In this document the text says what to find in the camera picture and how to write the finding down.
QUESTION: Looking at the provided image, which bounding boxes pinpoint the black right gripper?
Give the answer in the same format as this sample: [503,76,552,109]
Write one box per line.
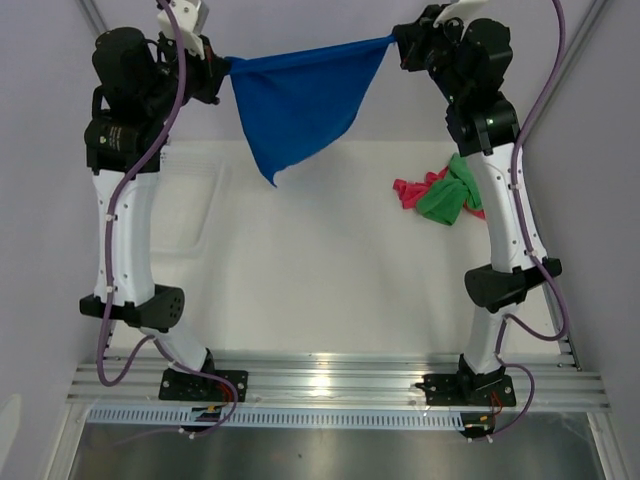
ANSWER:
[396,3,469,104]

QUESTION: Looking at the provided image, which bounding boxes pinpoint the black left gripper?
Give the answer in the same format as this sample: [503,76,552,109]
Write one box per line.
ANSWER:
[140,30,228,120]

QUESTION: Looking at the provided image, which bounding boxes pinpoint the blue microfiber towel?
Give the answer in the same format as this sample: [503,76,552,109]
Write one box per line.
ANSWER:
[226,35,395,185]

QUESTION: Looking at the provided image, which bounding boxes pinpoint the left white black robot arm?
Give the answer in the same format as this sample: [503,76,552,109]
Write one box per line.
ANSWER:
[79,27,233,401]

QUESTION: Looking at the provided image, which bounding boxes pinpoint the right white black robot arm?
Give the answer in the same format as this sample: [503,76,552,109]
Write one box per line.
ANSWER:
[393,1,562,405]

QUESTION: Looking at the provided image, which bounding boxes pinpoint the pink microfiber towel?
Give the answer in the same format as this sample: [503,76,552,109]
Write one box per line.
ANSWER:
[392,169,487,221]

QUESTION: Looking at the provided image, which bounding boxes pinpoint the white plastic basket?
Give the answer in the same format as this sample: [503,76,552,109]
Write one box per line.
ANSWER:
[107,144,236,261]

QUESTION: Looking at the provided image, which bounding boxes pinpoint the green microfiber towel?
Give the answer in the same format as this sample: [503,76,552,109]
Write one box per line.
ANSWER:
[415,154,486,226]

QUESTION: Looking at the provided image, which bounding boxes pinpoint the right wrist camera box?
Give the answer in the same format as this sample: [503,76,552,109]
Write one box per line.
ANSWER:
[434,0,488,26]

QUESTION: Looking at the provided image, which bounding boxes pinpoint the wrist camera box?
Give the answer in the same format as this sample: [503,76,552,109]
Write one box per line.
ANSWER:
[434,0,488,26]
[157,0,209,60]

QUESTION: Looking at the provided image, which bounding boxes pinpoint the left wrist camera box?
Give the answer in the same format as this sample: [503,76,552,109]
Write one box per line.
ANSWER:
[157,0,209,60]

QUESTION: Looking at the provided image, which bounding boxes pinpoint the left aluminium frame post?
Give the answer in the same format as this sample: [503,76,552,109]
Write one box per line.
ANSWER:
[75,0,109,37]

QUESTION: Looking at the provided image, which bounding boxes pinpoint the aluminium frame post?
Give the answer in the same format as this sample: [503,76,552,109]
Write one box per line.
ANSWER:
[522,0,613,143]
[75,0,109,37]

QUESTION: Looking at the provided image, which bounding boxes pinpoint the right aluminium frame post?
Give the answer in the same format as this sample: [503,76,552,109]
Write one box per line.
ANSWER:
[522,0,613,143]

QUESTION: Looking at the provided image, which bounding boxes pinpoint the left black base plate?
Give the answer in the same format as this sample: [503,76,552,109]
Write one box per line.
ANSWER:
[158,369,249,403]

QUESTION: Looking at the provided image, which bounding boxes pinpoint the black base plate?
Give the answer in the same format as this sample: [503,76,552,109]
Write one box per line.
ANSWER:
[414,372,516,407]
[158,369,249,403]

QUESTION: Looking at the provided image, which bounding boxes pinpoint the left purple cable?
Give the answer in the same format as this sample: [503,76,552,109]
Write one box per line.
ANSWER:
[94,0,241,446]

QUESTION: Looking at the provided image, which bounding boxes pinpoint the aluminium extrusion rail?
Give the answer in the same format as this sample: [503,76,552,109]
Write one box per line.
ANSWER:
[66,351,611,412]

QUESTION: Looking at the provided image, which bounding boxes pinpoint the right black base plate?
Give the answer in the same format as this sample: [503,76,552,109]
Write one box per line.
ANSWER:
[414,372,516,407]

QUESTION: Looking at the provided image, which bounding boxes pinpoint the white slotted cable duct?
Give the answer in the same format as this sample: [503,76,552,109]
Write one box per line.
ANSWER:
[87,405,464,432]

